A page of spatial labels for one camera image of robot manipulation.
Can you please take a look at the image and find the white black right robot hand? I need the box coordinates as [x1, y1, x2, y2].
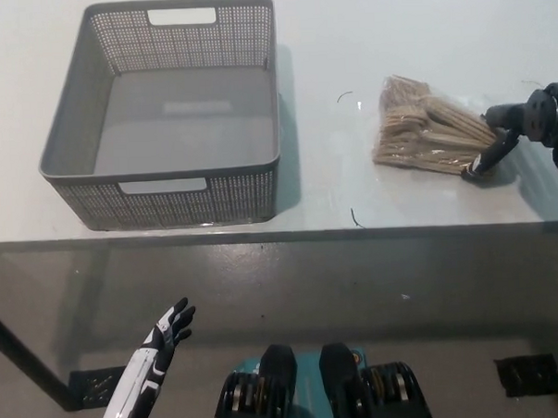
[456, 83, 558, 183]

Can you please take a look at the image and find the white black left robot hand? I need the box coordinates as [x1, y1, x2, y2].
[96, 296, 202, 418]

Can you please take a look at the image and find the clear bag of wooden cutlery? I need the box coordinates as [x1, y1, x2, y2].
[367, 70, 502, 181]

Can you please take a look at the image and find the black table foot plate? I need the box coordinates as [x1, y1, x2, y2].
[493, 352, 558, 399]
[68, 366, 126, 410]

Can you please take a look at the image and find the black table leg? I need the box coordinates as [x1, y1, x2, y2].
[0, 301, 81, 414]

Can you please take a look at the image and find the black teal robot body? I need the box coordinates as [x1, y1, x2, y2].
[205, 337, 433, 418]

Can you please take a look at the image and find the grey perforated plastic basket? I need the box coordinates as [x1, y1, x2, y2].
[31, 0, 285, 235]

